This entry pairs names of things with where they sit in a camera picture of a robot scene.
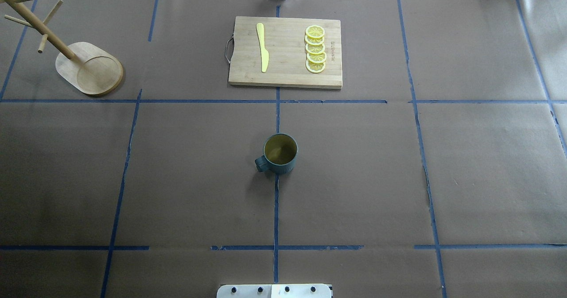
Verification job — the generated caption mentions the lemon slice farthest from robot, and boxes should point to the lemon slice farthest from robot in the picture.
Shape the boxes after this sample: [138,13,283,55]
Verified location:
[304,24,325,39]

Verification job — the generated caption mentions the yellow plastic knife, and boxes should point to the yellow plastic knife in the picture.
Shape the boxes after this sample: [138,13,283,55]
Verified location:
[256,22,269,73]

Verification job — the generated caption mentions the blue mug yellow inside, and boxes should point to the blue mug yellow inside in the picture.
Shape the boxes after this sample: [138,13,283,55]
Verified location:
[255,133,299,174]

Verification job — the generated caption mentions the lemon slice nearest robot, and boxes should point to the lemon slice nearest robot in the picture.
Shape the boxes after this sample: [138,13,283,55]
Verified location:
[305,60,326,74]

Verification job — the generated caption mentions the wooden cup storage rack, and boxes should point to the wooden cup storage rack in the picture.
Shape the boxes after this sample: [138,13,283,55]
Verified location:
[1,0,124,97]

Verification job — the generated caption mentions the bamboo cutting board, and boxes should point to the bamboo cutting board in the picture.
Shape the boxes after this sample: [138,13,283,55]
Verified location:
[228,17,343,89]

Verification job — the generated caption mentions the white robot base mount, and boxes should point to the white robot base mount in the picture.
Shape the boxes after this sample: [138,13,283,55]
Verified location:
[216,283,334,298]

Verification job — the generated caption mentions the middle lemon slice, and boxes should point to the middle lemon slice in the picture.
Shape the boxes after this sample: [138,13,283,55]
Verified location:
[305,44,326,54]

